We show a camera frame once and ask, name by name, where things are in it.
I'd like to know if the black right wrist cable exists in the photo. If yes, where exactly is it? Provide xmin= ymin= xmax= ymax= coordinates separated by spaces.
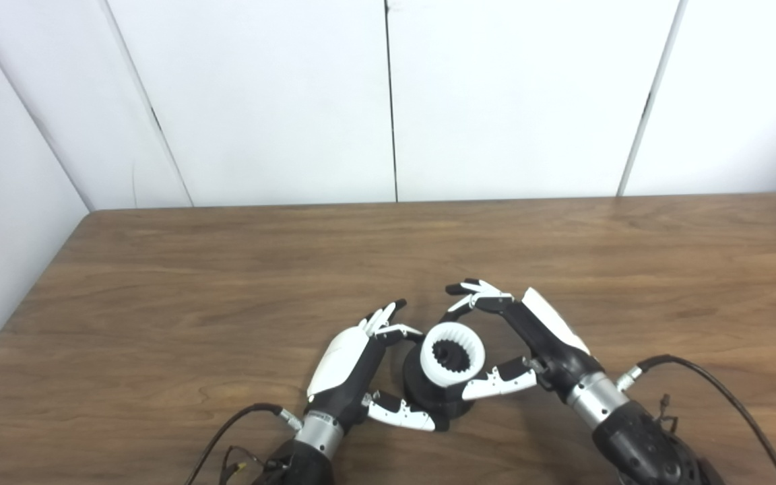
xmin=616 ymin=354 xmax=776 ymax=485

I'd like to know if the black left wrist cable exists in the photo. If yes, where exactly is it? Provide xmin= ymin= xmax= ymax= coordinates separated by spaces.
xmin=185 ymin=403 xmax=303 ymax=485

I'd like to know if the white toothed ring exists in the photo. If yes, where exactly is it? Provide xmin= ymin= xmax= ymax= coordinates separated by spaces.
xmin=420 ymin=322 xmax=486 ymax=388

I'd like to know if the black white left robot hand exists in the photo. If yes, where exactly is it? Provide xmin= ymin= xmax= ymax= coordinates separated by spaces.
xmin=306 ymin=299 xmax=449 ymax=433

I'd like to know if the round black part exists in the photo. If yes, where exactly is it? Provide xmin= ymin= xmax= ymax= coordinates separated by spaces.
xmin=401 ymin=337 xmax=480 ymax=422

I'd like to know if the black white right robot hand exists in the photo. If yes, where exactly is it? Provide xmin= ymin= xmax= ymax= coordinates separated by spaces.
xmin=445 ymin=278 xmax=604 ymax=405

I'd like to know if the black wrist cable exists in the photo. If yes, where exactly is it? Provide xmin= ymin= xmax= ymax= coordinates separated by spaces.
xmin=185 ymin=403 xmax=303 ymax=485
xmin=616 ymin=354 xmax=776 ymax=485

